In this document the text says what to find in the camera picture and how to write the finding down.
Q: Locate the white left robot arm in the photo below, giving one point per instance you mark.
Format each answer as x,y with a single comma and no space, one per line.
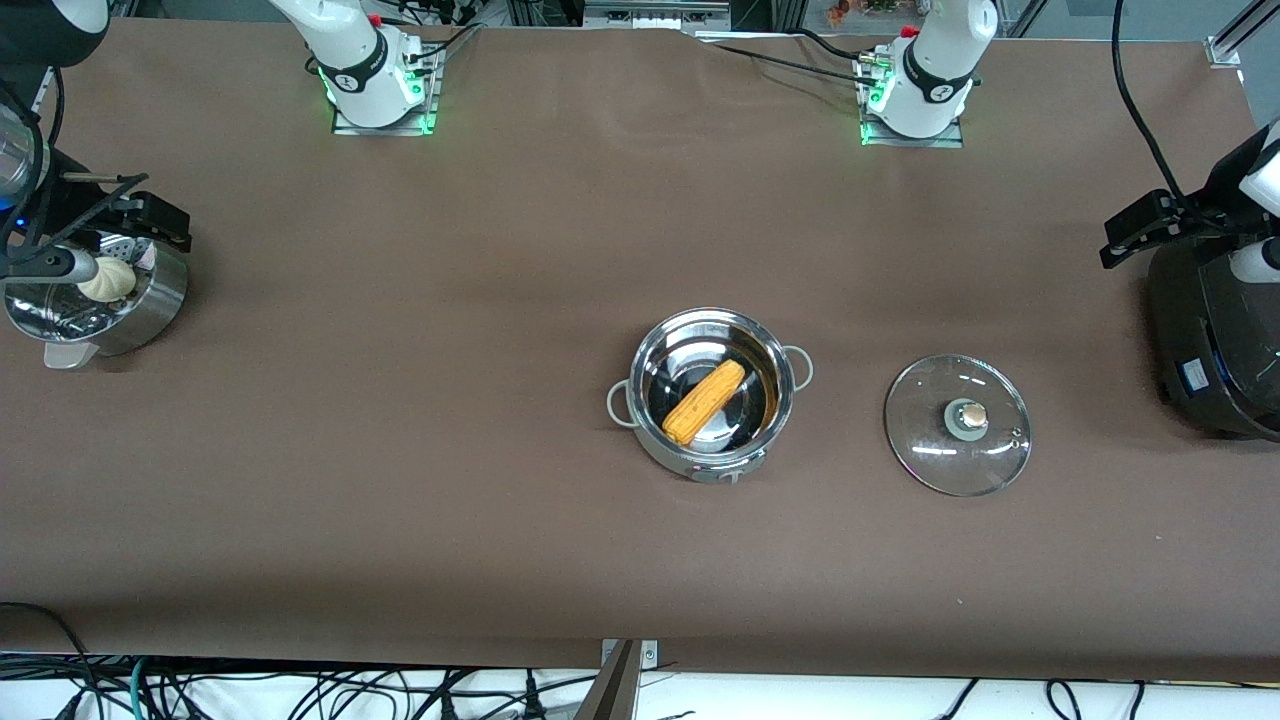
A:
935,70

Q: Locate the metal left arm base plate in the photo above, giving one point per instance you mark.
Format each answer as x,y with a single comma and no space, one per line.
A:
955,138

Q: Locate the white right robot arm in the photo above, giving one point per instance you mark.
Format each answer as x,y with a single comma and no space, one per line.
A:
365,75

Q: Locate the glass pot lid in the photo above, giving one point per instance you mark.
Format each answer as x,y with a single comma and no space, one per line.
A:
967,420

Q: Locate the small pink food piece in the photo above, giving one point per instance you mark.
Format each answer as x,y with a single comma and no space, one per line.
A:
147,258

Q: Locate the white steamed bun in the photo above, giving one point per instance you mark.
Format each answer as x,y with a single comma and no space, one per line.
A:
112,282

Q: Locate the yellow corn cob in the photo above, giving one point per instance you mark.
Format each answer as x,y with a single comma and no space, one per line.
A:
705,402

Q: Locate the dark metal bar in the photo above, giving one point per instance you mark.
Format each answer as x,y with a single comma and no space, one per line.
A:
612,695

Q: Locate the aluminium frame rail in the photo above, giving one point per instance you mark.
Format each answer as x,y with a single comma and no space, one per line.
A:
1225,50

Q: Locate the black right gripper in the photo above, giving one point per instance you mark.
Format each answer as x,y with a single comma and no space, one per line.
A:
72,203

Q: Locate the brown table cloth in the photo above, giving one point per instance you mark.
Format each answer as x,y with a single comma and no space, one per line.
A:
600,560

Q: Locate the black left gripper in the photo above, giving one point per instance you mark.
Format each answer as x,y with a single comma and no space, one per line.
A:
1218,190

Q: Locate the steel steamer pot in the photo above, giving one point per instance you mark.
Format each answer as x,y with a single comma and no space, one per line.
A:
150,310

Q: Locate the black round appliance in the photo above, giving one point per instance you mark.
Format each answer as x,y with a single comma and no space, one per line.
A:
1235,385

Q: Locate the grey metal frame box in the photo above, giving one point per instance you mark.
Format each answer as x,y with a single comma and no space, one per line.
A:
655,14

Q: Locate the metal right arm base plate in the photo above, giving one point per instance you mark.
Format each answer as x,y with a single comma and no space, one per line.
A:
432,100

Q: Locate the small metal table bracket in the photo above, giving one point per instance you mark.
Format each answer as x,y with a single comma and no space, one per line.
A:
648,655

